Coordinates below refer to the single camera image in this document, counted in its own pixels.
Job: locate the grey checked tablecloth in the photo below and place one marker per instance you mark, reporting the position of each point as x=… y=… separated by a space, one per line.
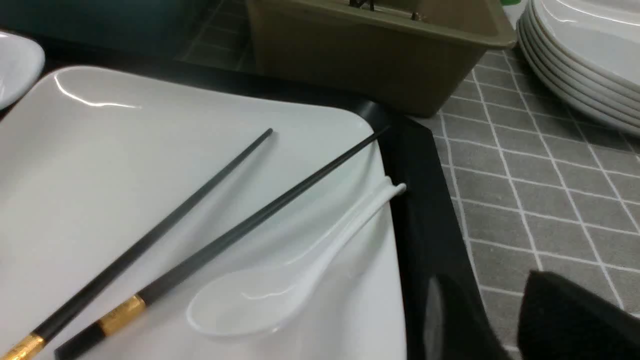
x=535 y=186

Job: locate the brown plastic chopstick bin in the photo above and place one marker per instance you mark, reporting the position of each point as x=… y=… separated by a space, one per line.
x=409 y=54

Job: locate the white ceramic soup spoon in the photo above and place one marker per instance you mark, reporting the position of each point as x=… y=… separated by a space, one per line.
x=261 y=300

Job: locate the black chopstick gold band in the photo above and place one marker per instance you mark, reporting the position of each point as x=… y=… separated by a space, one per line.
x=132 y=308
x=150 y=240

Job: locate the small white square bowl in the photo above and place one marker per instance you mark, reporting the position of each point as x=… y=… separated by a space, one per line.
x=21 y=63

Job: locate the stack of white plates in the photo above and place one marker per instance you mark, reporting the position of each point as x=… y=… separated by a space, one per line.
x=587 y=53

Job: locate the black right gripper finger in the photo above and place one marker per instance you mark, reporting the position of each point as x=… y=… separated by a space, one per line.
x=561 y=320

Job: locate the black plastic serving tray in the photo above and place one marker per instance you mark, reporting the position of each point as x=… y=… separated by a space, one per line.
x=430 y=225

